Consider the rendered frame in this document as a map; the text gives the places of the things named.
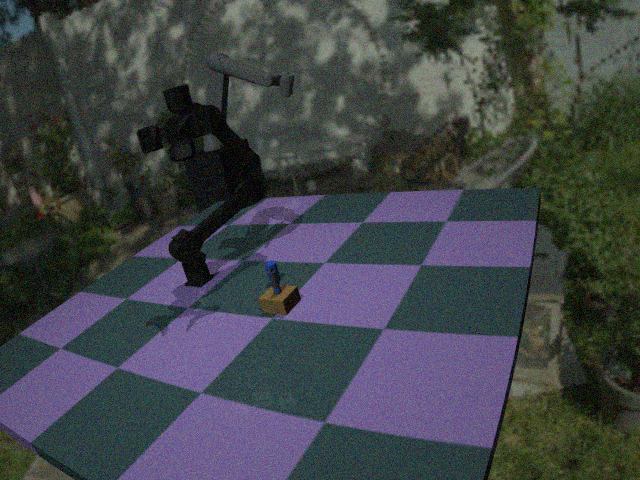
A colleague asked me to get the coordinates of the tan block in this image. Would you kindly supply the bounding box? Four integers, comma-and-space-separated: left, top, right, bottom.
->
259, 285, 301, 315

